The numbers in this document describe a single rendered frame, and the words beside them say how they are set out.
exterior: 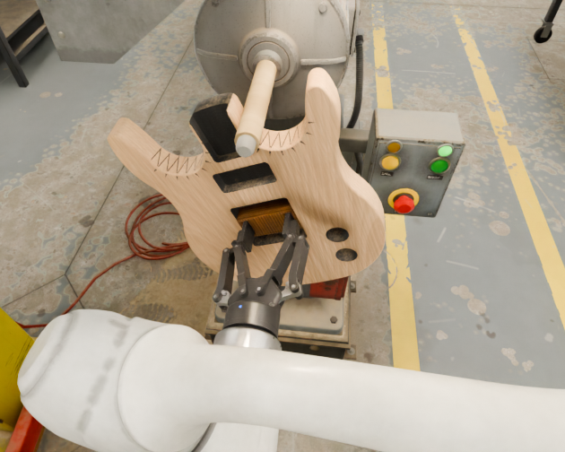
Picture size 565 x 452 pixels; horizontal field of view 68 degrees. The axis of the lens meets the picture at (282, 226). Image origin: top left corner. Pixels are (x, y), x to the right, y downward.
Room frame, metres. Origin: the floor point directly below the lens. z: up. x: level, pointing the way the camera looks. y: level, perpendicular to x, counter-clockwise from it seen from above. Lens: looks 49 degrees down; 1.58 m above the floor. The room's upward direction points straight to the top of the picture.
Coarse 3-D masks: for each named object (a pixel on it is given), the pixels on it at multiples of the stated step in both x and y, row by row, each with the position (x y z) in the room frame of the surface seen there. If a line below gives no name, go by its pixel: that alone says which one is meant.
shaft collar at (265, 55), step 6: (258, 54) 0.61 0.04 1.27; (264, 54) 0.61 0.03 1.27; (270, 54) 0.61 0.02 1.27; (276, 54) 0.62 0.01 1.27; (258, 60) 0.60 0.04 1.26; (270, 60) 0.60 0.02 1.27; (276, 60) 0.60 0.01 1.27; (252, 66) 0.60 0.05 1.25; (276, 66) 0.60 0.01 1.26; (276, 72) 0.60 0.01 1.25; (276, 78) 0.60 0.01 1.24
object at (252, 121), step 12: (264, 60) 0.60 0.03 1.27; (264, 72) 0.57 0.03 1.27; (252, 84) 0.54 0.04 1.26; (264, 84) 0.53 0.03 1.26; (252, 96) 0.50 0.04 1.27; (264, 96) 0.51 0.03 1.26; (252, 108) 0.47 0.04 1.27; (264, 108) 0.49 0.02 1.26; (240, 120) 0.46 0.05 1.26; (252, 120) 0.45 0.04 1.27; (264, 120) 0.47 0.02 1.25; (240, 132) 0.42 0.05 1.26; (252, 132) 0.43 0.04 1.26
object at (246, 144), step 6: (240, 138) 0.42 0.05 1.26; (246, 138) 0.42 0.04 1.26; (252, 138) 0.42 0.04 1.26; (240, 144) 0.41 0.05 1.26; (246, 144) 0.41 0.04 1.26; (252, 144) 0.41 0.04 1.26; (240, 150) 0.40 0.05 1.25; (246, 150) 0.40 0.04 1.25; (252, 150) 0.41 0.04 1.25; (246, 156) 0.40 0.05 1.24
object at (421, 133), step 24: (384, 120) 0.65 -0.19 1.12; (408, 120) 0.65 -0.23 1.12; (432, 120) 0.65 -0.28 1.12; (456, 120) 0.65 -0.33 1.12; (384, 144) 0.60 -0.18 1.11; (408, 144) 0.59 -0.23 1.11; (432, 144) 0.59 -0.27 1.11; (456, 144) 0.59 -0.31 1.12; (360, 168) 0.74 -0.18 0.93; (384, 168) 0.59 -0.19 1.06; (408, 168) 0.59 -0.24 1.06; (384, 192) 0.60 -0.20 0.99; (408, 192) 0.59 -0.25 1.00; (432, 192) 0.59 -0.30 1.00; (432, 216) 0.58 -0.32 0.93
